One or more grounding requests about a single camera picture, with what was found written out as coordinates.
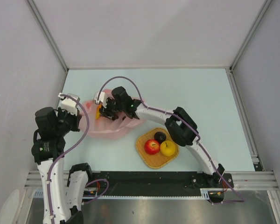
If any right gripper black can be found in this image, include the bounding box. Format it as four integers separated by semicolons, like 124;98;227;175
99;98;125;120

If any pink plastic bag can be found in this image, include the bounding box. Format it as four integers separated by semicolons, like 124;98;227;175
82;100;145;140

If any dark fake mangosteen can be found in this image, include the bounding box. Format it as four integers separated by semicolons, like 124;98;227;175
154;132;167;144

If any red fake apple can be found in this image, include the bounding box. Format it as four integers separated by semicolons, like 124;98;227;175
144;139;160;155

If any woven bamboo tray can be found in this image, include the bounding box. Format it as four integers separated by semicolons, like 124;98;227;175
136;128;179;169

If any yellow fake apple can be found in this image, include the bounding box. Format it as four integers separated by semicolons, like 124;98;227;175
160;140;176;157

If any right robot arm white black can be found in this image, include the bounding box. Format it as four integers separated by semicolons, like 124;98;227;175
94;86;225;187

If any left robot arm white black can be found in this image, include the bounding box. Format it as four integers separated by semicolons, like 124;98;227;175
31;107;94;224

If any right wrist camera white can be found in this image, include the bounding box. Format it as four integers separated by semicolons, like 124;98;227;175
93;91;109;108

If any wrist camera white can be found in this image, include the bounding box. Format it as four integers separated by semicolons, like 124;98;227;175
58;93;78;116
93;91;109;108

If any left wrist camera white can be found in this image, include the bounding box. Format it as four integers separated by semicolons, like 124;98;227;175
58;93;78;116

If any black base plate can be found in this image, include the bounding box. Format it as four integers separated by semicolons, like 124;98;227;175
93;171;223;197

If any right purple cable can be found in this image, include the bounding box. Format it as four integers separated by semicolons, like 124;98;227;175
97;76;245;203

